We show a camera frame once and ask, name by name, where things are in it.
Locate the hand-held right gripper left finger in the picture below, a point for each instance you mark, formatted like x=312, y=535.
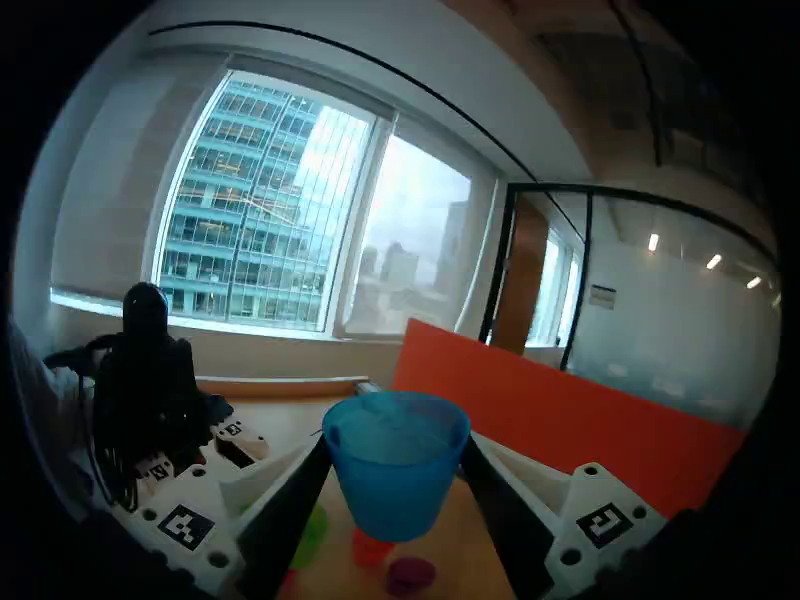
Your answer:
x=187, y=550

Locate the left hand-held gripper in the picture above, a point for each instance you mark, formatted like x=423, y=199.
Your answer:
x=147, y=387

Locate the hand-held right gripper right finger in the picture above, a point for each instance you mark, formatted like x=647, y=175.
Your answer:
x=565, y=500

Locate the blue plastic cup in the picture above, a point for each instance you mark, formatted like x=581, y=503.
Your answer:
x=394, y=475

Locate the red desk screen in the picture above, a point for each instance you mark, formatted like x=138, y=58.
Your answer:
x=562, y=419

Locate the green plastic cup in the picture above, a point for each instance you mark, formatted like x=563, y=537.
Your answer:
x=310, y=531

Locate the purple plastic cup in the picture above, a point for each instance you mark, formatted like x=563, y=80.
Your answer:
x=409, y=576

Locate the orange plastic cup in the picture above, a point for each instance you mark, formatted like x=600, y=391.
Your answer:
x=369, y=551

